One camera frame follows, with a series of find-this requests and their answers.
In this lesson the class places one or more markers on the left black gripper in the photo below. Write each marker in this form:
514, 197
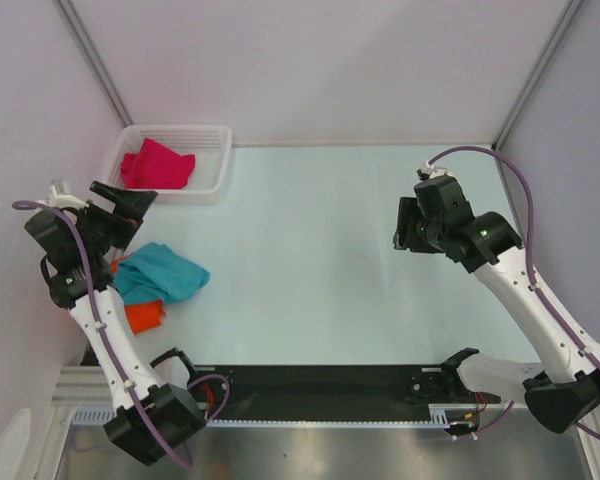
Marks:
127, 216

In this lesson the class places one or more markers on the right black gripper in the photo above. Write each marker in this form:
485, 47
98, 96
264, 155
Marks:
407, 215

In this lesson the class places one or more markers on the teal t shirt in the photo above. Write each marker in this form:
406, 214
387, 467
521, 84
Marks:
154, 272

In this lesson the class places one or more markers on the white plastic basket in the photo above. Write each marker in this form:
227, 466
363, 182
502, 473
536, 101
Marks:
210, 144

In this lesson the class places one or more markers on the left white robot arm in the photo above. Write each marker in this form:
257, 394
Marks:
152, 417

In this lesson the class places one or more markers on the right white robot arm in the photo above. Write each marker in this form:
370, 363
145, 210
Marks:
564, 385

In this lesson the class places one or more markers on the magenta t shirt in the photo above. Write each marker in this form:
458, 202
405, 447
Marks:
156, 167

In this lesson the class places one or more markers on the orange t shirt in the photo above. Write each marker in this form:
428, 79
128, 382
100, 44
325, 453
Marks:
145, 317

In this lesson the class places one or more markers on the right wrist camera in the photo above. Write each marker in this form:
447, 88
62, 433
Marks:
429, 171

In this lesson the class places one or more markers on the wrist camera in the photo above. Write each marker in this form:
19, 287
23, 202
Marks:
429, 171
60, 197

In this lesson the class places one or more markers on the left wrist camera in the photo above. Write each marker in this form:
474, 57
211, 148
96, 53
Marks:
60, 197

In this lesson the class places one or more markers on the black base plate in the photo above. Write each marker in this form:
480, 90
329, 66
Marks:
337, 393

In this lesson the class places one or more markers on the white slotted cable duct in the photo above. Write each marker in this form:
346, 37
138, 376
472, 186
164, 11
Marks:
438, 418

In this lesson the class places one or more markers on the aluminium front rail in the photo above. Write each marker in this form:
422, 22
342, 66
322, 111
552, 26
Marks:
81, 385

